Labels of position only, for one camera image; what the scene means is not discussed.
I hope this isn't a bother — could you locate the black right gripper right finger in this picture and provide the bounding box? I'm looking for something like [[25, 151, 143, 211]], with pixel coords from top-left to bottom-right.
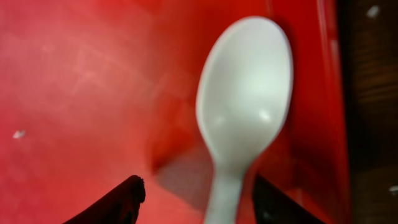
[[252, 175, 324, 224]]

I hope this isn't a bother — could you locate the red plastic tray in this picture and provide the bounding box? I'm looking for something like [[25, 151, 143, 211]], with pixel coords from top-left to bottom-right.
[[1, 0, 352, 223]]

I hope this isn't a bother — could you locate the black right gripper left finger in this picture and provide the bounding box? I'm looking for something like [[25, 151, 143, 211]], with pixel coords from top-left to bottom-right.
[[65, 175, 146, 224]]

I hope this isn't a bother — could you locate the white plastic spoon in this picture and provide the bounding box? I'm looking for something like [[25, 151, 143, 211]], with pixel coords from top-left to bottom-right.
[[196, 16, 294, 224]]

